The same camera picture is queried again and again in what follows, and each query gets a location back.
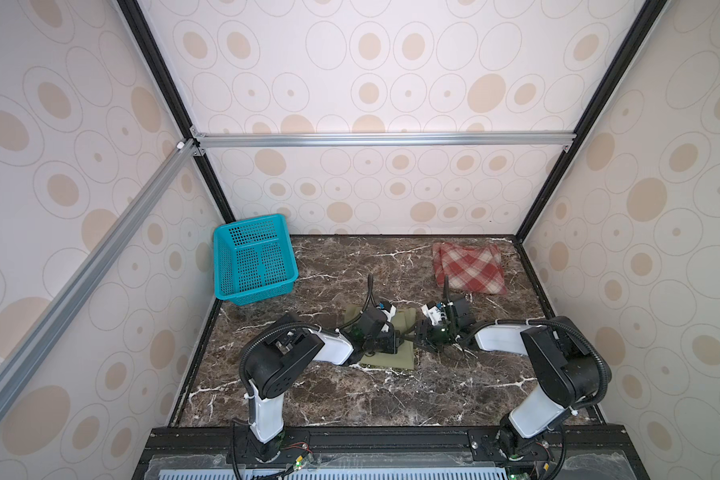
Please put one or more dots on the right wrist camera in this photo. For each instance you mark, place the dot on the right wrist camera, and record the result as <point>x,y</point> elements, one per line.
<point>434,313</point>

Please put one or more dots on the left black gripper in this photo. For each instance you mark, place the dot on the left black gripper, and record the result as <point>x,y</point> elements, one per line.
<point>390,337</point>

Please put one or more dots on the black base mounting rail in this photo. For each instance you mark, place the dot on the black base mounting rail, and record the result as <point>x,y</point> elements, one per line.
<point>574,452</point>

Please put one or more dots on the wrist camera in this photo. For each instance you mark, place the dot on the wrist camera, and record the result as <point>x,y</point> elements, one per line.
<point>434,313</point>
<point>388,309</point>

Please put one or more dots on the teal plastic basket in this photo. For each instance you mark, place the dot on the teal plastic basket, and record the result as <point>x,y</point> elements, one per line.
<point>253,260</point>

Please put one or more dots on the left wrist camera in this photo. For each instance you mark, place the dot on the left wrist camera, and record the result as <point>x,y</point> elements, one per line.
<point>388,309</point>

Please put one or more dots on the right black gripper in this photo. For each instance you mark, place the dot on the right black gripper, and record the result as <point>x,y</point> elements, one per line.
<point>426,337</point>

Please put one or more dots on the olive green skirt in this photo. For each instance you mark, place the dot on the olive green skirt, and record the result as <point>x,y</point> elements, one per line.
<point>404,358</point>

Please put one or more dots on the diagonal aluminium left rail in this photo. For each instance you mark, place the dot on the diagonal aluminium left rail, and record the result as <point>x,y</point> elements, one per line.
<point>25,359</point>

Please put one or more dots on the red plaid skirt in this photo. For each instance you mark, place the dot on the red plaid skirt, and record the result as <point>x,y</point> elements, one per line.
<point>473,269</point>

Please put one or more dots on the horizontal aluminium back rail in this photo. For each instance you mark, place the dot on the horizontal aluminium back rail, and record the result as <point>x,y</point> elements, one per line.
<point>396,139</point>

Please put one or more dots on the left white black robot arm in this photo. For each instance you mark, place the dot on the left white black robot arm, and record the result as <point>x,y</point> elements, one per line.
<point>271,363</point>

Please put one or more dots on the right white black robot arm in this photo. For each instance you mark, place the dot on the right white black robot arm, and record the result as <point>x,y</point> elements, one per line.
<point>571,374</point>

